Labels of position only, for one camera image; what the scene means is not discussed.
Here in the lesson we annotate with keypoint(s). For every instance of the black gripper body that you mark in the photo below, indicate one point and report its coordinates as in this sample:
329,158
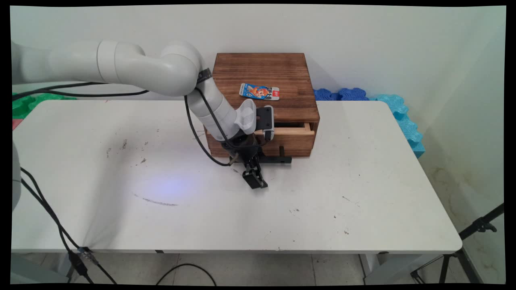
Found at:
244,147

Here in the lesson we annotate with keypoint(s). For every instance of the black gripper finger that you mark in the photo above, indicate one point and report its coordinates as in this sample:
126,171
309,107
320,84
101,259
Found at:
261,155
254,177

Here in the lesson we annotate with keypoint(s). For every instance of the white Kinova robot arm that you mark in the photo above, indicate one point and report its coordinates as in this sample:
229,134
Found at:
153,70

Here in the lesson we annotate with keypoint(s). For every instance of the blue cartoon snack packet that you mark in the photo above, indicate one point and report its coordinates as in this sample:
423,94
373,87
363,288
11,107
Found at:
259,92

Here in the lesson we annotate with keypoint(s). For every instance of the brown wooden drawer cabinet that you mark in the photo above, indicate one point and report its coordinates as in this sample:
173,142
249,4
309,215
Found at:
266,70

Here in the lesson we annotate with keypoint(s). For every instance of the cyan foam mat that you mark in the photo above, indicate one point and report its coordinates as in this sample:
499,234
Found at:
407,125

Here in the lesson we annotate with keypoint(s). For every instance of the white table leg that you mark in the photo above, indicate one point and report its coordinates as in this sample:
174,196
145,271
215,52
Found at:
387,268

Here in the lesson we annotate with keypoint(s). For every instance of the green foam mat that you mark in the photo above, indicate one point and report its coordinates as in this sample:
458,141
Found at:
28,104

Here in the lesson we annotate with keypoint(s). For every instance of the red foam mat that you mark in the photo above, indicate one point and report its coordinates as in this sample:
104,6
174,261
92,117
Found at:
17,123

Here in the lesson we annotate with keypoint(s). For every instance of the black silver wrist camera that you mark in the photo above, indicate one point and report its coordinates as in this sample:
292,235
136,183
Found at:
265,119

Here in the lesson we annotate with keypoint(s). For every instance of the black camera tripod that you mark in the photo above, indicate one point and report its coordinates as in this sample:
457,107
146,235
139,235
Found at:
475,227

